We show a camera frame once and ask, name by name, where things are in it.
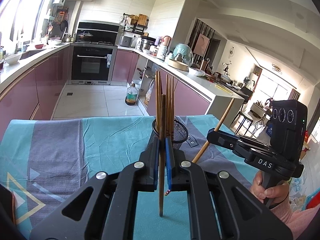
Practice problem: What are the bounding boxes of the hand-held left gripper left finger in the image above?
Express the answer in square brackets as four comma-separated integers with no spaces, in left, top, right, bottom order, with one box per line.
[30,138,160,240]

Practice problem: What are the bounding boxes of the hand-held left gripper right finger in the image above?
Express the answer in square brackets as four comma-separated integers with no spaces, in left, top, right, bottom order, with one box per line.
[164,137,293,240]

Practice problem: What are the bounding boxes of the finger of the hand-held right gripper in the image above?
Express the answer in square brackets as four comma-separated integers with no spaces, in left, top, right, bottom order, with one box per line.
[206,129,238,153]
[236,135,272,146]

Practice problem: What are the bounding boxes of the black mesh utensil holder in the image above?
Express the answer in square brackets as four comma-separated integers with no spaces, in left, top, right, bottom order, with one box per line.
[146,118,189,155]

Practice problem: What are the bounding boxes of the person's right forearm pink sleeve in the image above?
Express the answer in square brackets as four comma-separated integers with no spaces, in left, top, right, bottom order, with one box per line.
[269,177,320,240]

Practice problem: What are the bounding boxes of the person's right hand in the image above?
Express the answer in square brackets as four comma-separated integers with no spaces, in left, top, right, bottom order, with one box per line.
[251,171,290,204]

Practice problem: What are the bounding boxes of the black dining chair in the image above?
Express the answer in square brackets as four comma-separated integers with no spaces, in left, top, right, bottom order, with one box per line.
[231,86,256,133]

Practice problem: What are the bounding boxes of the yellow strip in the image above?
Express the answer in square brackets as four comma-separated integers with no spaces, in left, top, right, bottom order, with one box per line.
[216,84,233,94]

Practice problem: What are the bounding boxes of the chopsticks standing in cup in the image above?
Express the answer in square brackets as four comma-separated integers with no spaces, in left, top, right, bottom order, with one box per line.
[146,66,212,117]

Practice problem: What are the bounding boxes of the cluttered dining table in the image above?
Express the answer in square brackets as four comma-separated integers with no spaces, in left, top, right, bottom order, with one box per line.
[212,71,251,98]

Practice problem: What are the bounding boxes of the clear plastic bag of food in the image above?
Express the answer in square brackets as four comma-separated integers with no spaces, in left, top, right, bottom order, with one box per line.
[144,80,155,105]

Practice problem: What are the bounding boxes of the cooking oil bottle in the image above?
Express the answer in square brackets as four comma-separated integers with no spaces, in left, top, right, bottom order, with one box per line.
[125,82,139,106]

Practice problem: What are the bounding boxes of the white plastic bag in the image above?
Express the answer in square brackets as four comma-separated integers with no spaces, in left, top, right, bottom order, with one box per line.
[189,67,205,77]

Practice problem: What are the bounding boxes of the round bamboo steamer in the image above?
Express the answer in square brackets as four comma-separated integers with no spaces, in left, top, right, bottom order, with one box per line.
[167,59,189,71]

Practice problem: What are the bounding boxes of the teal and grey printed tablecloth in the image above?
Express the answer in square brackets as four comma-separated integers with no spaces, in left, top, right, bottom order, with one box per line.
[0,115,275,240]

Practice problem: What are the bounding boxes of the teal plastic bag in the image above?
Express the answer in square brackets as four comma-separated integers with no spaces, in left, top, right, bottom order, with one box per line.
[172,43,193,65]

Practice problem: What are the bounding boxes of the white jar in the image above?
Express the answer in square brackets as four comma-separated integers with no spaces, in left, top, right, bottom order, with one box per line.
[157,44,167,60]

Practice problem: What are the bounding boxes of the steel steamer pot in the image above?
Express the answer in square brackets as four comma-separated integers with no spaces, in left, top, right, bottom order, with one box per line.
[139,38,155,52]

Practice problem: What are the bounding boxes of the black built-in oven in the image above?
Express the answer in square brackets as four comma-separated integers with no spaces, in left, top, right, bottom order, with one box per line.
[71,45,117,85]

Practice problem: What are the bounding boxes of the silver rice cooker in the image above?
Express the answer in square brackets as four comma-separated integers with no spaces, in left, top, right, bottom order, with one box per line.
[119,35,133,48]

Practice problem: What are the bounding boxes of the black range hood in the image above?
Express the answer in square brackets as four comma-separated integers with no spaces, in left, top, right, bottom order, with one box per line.
[76,22,120,43]

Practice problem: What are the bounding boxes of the wok with glass lid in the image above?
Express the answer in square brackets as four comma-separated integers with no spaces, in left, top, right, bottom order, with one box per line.
[76,30,93,43]

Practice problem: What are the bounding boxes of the pink base cabinets long row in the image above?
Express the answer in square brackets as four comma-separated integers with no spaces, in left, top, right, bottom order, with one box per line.
[0,45,72,136]

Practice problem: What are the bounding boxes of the white ceramic bowl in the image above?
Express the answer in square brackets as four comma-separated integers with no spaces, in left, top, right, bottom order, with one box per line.
[4,53,22,66]

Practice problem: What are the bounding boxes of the kitchen window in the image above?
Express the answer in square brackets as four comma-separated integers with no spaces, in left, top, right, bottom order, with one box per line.
[0,0,54,53]

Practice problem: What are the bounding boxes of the pink wall painting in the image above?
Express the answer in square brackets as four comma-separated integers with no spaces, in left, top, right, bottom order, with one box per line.
[194,33,210,57]

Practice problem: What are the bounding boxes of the black wall rack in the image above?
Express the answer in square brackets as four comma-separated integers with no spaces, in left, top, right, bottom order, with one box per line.
[119,14,148,36]

